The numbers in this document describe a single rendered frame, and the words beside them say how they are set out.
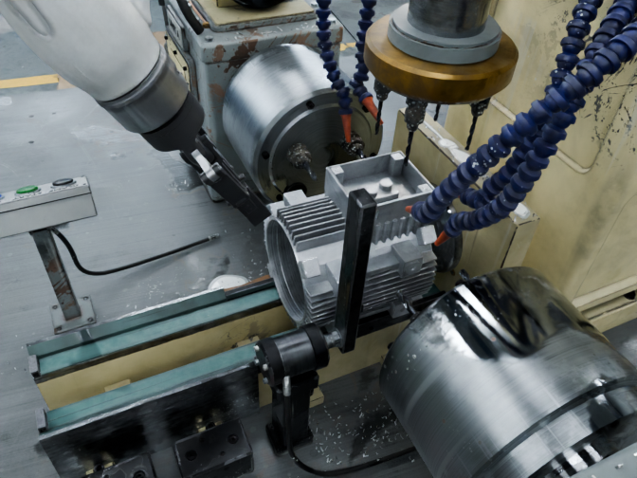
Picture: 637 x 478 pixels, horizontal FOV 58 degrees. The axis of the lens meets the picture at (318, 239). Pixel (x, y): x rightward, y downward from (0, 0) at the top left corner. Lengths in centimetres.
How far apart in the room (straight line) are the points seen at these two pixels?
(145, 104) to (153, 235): 63
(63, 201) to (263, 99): 35
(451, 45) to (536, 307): 29
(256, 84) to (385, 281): 41
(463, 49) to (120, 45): 35
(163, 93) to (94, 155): 86
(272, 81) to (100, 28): 47
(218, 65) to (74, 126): 58
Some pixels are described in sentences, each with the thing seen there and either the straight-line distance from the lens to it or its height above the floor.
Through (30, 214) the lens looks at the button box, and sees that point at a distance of 93.
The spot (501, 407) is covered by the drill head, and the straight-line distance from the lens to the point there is 60.
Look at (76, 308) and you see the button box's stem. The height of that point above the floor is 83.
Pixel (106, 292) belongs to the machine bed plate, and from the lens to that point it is 114.
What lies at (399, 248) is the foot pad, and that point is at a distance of 80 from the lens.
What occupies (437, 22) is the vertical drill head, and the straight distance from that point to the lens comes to 68.
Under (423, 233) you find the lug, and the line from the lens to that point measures 82.
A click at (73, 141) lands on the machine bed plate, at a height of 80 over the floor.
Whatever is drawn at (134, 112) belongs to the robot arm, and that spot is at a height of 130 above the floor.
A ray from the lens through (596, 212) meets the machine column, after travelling 86.
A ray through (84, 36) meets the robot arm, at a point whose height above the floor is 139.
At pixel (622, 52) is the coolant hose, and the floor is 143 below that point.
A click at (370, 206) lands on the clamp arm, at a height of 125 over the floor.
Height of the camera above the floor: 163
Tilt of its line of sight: 44 degrees down
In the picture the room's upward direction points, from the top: 4 degrees clockwise
